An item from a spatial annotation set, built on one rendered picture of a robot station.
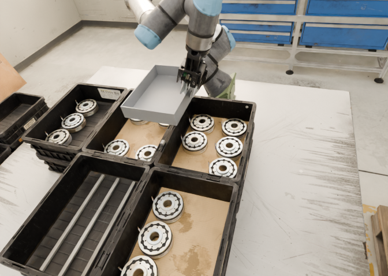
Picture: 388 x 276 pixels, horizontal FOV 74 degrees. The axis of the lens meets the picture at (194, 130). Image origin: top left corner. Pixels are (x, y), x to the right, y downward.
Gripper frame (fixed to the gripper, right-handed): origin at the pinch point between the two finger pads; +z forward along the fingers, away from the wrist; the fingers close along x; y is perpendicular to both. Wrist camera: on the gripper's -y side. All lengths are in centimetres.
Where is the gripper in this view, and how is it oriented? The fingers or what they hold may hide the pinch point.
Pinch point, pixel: (189, 92)
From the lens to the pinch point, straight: 90.8
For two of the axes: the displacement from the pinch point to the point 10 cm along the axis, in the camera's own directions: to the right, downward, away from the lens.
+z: -1.7, 6.3, 7.5
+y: -2.7, 7.1, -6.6
